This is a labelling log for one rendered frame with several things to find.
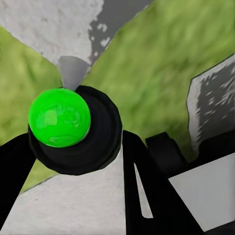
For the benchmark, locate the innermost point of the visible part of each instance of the insectifuge atomizer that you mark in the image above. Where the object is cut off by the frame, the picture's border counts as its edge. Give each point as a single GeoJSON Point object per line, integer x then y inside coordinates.
{"type": "Point", "coordinates": [75, 129]}

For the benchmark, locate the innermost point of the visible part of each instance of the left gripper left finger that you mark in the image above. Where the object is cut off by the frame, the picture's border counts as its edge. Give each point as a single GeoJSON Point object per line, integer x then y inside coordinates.
{"type": "Point", "coordinates": [16, 161]}

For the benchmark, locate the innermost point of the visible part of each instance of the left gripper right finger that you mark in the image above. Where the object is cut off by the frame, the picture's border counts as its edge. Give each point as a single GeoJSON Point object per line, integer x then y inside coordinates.
{"type": "Point", "coordinates": [170, 214]}

